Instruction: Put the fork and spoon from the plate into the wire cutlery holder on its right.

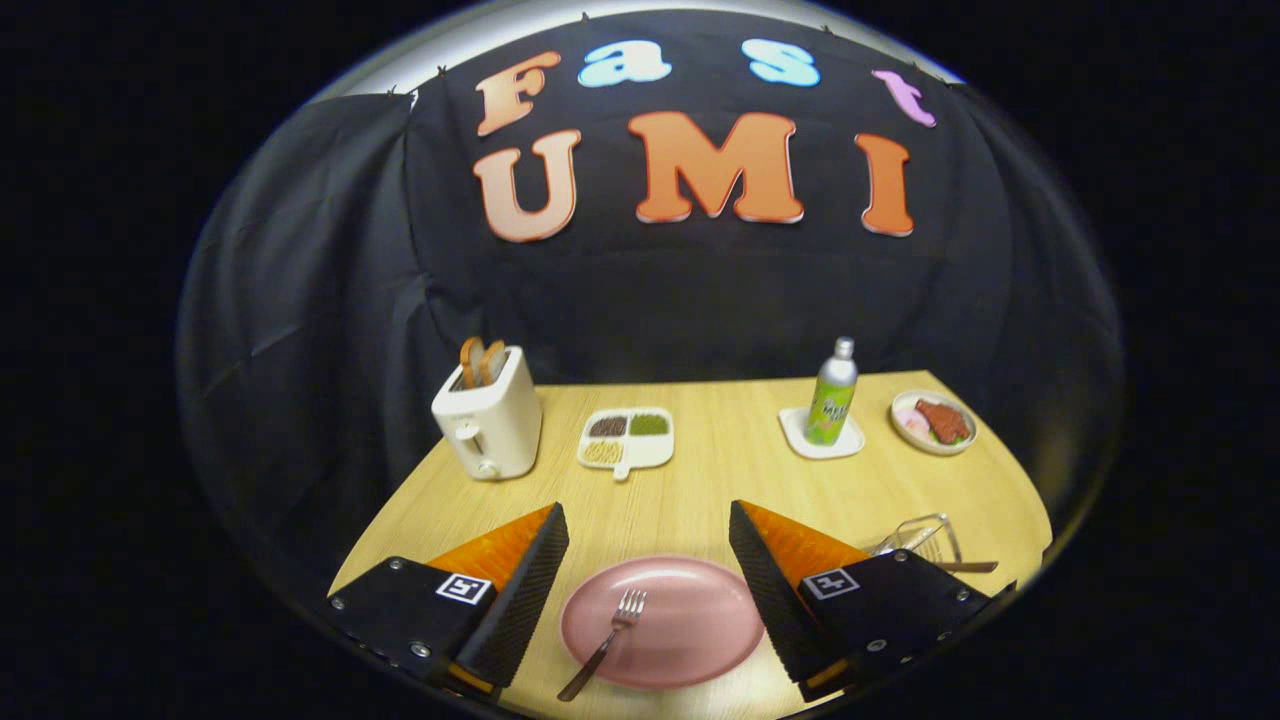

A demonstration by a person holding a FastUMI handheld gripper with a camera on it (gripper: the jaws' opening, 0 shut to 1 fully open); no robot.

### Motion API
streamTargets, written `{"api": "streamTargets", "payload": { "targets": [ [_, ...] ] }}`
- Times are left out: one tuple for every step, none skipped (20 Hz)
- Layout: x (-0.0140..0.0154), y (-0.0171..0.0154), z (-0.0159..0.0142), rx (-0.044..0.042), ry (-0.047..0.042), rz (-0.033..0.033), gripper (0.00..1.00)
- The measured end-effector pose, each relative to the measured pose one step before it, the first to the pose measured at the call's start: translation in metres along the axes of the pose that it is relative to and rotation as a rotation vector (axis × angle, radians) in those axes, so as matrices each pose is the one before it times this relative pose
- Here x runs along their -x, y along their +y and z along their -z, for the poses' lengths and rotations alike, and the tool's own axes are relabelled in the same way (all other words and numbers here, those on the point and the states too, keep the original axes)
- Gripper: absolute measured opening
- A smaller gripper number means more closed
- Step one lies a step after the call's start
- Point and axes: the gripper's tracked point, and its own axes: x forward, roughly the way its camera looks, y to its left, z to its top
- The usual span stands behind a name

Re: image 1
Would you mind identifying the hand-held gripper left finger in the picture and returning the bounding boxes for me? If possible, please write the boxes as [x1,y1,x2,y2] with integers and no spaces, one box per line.
[325,502,570,696]

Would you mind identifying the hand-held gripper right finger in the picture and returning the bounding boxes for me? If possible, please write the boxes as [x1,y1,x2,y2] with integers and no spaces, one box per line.
[729,500,1016,701]

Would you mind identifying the metal fork with wooden handle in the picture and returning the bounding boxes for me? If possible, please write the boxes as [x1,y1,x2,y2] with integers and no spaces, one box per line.
[557,588,648,703]

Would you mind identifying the pink plate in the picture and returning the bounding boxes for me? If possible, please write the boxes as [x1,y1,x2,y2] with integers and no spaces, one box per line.
[560,556,767,691]

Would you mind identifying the white square coaster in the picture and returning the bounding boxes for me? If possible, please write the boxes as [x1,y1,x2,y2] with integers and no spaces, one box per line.
[778,405,866,461]

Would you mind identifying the white toaster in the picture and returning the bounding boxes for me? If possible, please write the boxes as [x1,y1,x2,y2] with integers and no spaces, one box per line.
[431,346,543,482]

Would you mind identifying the white divided dish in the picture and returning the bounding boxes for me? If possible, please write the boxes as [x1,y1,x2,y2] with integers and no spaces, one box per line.
[577,407,676,482]

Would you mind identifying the green soda bottle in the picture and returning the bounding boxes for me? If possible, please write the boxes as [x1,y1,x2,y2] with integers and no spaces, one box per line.
[804,337,859,447]

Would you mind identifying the white oval food plate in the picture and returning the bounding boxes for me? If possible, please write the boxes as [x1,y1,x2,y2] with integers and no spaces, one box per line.
[890,389,979,457]

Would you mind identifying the brown meat piece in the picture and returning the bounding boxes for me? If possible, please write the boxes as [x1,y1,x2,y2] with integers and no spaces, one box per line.
[915,399,971,446]

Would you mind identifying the black backdrop cloth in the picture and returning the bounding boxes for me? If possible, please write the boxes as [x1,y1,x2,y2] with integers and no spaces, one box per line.
[178,10,1126,601]

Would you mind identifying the row of black cloth clips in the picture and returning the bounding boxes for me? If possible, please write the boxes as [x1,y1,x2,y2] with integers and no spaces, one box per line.
[385,12,946,101]

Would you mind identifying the metal wire cutlery basket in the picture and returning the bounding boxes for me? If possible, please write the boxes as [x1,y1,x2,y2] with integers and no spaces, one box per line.
[865,514,966,573]

